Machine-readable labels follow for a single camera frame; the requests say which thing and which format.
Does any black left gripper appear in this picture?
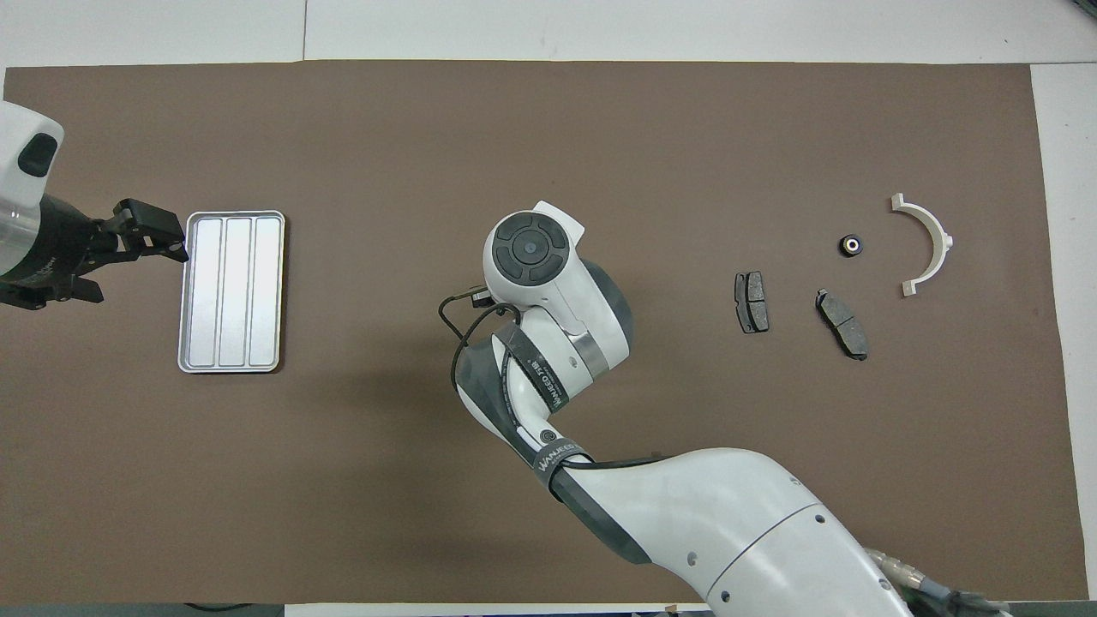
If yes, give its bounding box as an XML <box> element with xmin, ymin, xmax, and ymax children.
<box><xmin>0</xmin><ymin>195</ymin><xmax>189</xmax><ymax>309</ymax></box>

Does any silver metal tray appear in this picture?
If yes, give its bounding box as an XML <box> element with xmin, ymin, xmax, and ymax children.
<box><xmin>177</xmin><ymin>210</ymin><xmax>286</xmax><ymax>374</ymax></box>

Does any brown table mat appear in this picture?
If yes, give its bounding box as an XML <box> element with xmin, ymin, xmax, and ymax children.
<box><xmin>0</xmin><ymin>60</ymin><xmax>1089</xmax><ymax>605</ymax></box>

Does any dark rectangular brake pad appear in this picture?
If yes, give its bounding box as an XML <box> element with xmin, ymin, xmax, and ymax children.
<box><xmin>734</xmin><ymin>272</ymin><xmax>770</xmax><ymax>334</ymax></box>

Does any dark curved brake pad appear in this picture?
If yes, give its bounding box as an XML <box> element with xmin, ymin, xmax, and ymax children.
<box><xmin>815</xmin><ymin>289</ymin><xmax>869</xmax><ymax>362</ymax></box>

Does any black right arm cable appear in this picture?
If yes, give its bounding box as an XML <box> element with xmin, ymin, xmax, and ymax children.
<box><xmin>439</xmin><ymin>291</ymin><xmax>665</xmax><ymax>470</ymax></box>

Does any white curved plastic bracket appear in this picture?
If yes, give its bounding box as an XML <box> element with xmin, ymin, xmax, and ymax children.
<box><xmin>890</xmin><ymin>193</ymin><xmax>954</xmax><ymax>297</ymax></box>

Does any grey connector cable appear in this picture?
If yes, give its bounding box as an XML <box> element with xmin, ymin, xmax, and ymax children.
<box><xmin>861</xmin><ymin>548</ymin><xmax>1016</xmax><ymax>617</ymax></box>

